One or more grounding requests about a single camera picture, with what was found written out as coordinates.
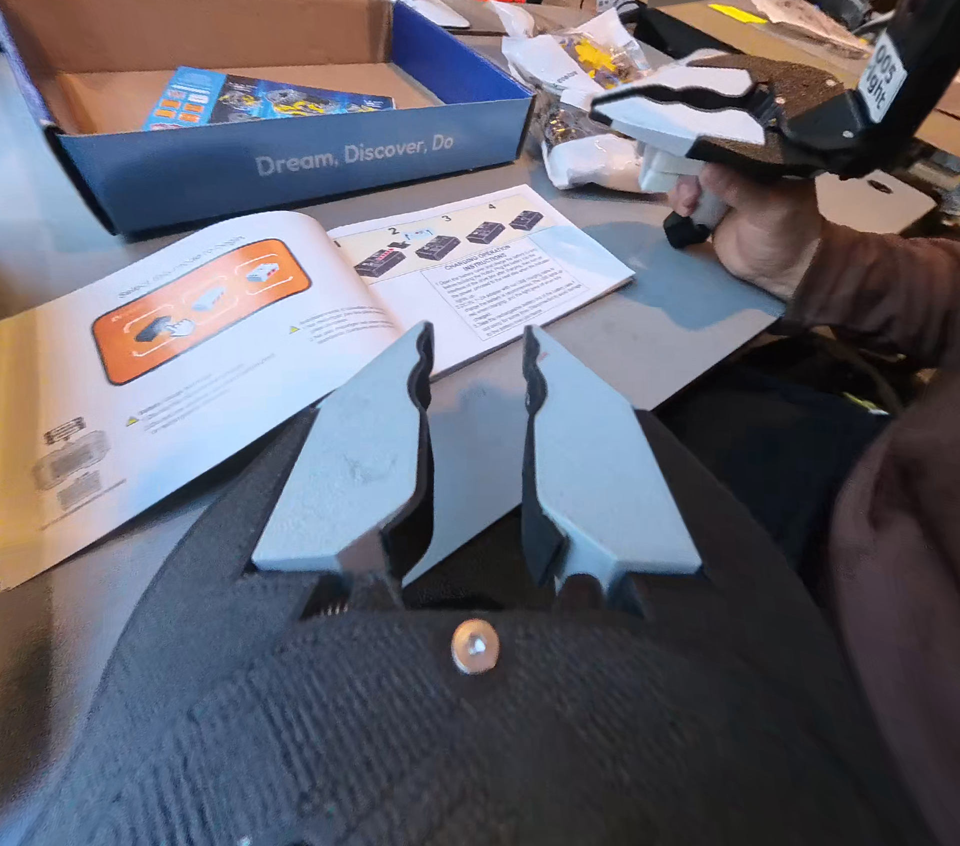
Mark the clear bag yellow blue parts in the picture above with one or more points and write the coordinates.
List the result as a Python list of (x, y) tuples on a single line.
[(592, 58)]

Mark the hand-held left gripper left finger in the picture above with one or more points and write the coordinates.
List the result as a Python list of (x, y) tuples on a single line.
[(352, 471)]

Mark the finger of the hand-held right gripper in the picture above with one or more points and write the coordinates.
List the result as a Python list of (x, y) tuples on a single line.
[(675, 84), (697, 129)]

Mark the loose white papers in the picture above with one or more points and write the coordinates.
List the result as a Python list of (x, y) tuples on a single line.
[(810, 13)]

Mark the grey desk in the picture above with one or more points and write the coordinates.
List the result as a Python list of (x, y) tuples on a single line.
[(660, 328)]

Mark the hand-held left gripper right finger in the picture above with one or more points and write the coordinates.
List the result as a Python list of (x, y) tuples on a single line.
[(600, 478)]

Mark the person's right forearm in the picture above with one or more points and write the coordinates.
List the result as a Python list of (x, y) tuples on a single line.
[(877, 298)]

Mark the blue cardboard box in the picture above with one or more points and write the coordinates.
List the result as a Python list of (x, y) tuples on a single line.
[(300, 178)]

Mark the person's right hand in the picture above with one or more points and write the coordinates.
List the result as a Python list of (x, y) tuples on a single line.
[(772, 230)]

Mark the thin blue printed leaflet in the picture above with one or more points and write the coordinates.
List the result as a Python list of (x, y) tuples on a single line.
[(285, 99)]

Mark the clear bag dark wheels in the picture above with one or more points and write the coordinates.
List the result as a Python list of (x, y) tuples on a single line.
[(592, 163)]

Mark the blue-cover instruction booklet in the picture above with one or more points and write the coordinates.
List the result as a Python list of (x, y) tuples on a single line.
[(225, 411)]

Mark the yellow sticky note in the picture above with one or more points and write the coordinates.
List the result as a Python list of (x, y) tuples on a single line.
[(739, 13)]

